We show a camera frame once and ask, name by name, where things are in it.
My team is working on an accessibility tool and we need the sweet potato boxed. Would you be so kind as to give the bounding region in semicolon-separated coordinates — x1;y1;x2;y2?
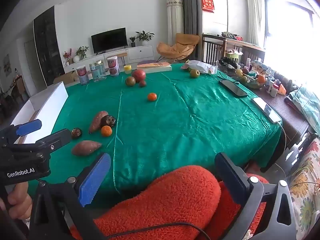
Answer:
88;111;108;134
72;140;102;156

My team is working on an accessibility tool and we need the small orange tangerine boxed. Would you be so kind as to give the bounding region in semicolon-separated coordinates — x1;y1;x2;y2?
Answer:
100;126;112;137

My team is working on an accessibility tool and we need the dark mangosteen large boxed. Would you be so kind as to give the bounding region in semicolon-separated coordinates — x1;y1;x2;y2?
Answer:
100;115;117;128

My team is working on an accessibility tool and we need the green-brown round fruit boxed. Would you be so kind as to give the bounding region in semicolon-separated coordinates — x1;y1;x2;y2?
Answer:
125;76;136;87

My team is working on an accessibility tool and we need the small dark red fruit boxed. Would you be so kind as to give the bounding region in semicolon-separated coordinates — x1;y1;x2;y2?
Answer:
139;80;146;87

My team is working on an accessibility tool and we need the orange tangerine table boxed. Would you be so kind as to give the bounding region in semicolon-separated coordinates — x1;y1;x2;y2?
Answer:
147;93;157;101

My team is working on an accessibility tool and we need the red apple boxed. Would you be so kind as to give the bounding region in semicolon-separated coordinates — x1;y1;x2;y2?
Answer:
132;69;146;83

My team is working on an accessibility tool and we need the yellow-green pear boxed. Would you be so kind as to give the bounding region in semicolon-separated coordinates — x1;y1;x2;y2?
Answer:
190;69;201;78

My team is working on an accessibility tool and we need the person's left hand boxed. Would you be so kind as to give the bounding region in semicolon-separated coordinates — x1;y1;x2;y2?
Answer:
8;182;32;220

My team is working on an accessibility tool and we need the white cardboard box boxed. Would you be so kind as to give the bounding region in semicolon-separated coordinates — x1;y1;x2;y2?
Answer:
11;82;68;144

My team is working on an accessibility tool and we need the brown cardboard box floor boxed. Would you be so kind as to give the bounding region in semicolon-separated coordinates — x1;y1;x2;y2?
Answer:
53;71;78;85

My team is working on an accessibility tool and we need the floral sofa cover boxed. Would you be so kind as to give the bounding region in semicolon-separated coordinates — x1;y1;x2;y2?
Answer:
290;138;319;239

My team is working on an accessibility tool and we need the red label tin left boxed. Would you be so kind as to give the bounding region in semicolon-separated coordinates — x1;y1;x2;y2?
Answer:
76;65;89;85

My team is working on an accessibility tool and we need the red label tin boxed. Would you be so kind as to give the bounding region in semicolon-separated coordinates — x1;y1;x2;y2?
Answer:
107;56;119;76
76;65;89;85

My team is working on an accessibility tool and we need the black display cabinet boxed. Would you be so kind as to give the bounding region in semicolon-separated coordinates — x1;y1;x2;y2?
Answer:
33;7;65;86

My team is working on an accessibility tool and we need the white tablet device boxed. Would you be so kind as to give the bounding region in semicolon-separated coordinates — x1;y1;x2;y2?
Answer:
252;97;282;124

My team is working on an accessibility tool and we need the red flowers vase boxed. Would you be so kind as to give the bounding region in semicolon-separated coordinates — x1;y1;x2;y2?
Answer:
63;48;73;64

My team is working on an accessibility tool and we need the clear glass jar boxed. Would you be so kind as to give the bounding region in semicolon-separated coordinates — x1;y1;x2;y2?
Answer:
89;60;106;82

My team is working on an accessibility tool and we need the green satin tablecloth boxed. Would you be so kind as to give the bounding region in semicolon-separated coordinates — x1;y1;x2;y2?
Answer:
27;63;284;208

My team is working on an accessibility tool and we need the potted plant left of tv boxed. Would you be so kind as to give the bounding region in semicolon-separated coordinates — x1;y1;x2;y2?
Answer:
75;46;89;60

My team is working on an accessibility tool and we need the potted plant of tv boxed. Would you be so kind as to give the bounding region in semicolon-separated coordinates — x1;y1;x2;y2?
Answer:
75;46;89;60
136;30;155;46

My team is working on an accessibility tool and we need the red label tin right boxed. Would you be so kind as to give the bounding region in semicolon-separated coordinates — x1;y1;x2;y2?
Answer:
107;56;119;76

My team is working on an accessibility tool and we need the black smartphone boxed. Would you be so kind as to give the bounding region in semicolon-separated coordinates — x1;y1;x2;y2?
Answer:
219;80;248;98

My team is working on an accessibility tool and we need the yellow lidded small jar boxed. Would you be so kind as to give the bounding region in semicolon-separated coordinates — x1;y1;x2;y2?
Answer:
124;64;132;75

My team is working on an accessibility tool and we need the fruit bowl on side table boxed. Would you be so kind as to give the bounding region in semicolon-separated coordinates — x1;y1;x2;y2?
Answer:
235;69;266;90

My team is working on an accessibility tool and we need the wooden stool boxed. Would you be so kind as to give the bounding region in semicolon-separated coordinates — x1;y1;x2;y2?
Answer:
116;52;127;66

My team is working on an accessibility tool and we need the black television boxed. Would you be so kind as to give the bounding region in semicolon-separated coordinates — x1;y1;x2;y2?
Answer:
91;28;127;54

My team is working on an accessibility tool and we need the white tv cabinet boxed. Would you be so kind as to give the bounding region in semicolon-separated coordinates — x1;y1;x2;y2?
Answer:
64;45;154;73

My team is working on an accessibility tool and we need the white plastic bag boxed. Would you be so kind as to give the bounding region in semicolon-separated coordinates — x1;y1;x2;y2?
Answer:
181;60;217;74

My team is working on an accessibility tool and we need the flat white orange box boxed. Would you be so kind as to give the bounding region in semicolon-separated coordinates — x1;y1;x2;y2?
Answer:
137;62;172;74

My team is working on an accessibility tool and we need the potted plant right of tv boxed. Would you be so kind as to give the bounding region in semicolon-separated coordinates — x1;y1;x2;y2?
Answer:
136;30;155;46

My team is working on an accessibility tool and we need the dark wooden bench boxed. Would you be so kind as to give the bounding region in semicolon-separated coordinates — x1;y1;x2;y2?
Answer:
201;34;265;64

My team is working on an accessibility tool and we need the orange lounge chair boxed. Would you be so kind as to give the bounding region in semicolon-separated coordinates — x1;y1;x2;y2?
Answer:
157;33;200;61

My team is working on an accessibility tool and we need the standing air conditioner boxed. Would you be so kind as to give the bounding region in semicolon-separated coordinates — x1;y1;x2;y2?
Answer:
167;0;184;45

